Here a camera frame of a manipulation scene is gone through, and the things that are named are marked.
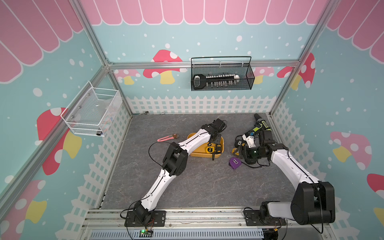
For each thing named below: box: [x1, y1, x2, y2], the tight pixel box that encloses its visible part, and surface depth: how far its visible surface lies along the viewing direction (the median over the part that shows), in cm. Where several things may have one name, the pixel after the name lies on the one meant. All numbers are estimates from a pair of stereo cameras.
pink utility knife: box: [157, 134, 180, 142], surface depth 108 cm
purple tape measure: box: [228, 156, 242, 170], surface depth 93 cm
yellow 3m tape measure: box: [205, 143, 215, 154], surface depth 99 cm
